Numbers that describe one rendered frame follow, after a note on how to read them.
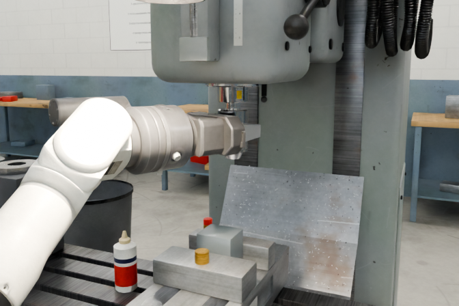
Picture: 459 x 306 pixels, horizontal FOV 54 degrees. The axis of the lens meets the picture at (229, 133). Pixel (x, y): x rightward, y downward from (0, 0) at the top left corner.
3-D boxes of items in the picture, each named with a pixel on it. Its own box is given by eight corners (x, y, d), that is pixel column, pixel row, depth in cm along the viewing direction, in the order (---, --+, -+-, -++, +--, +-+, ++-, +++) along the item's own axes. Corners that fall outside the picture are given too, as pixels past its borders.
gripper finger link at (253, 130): (257, 140, 70) (227, 144, 66) (257, 119, 69) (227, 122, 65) (264, 141, 69) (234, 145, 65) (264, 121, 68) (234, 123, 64)
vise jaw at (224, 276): (242, 304, 63) (242, 277, 62) (152, 283, 69) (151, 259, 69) (257, 285, 68) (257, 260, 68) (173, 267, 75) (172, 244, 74)
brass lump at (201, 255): (205, 266, 66) (205, 255, 66) (192, 263, 67) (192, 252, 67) (212, 260, 68) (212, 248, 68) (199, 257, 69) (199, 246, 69)
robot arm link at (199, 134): (246, 104, 62) (175, 108, 54) (245, 171, 63) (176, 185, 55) (192, 99, 71) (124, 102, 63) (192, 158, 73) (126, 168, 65)
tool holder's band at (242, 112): (253, 115, 68) (253, 109, 68) (225, 117, 66) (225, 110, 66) (240, 113, 72) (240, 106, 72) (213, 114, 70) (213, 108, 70)
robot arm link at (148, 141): (177, 147, 55) (89, 158, 47) (143, 190, 62) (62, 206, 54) (143, 76, 59) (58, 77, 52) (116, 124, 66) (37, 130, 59)
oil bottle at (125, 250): (128, 295, 79) (126, 235, 78) (110, 290, 81) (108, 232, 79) (141, 285, 83) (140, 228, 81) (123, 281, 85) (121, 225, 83)
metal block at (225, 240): (230, 276, 70) (230, 239, 69) (196, 268, 73) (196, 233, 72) (242, 262, 75) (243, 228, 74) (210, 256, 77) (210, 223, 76)
